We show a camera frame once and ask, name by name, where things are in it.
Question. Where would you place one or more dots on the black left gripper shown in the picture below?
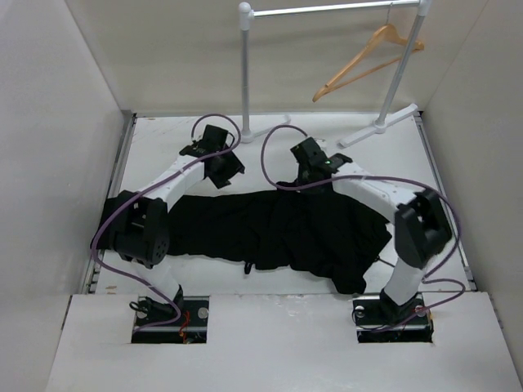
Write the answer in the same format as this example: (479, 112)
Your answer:
(234, 168)

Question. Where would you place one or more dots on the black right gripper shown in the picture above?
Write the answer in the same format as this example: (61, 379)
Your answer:
(301, 180)

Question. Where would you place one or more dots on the black trousers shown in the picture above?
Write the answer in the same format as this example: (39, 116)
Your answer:
(328, 235)

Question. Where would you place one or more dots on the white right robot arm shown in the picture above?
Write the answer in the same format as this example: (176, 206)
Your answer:
(421, 228)

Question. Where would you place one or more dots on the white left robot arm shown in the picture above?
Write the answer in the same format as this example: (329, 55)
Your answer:
(134, 224)

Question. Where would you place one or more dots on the wooden clothes hanger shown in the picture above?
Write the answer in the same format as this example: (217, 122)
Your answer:
(385, 35)

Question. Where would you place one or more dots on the white metal clothes rack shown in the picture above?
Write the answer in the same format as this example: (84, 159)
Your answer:
(290, 49)

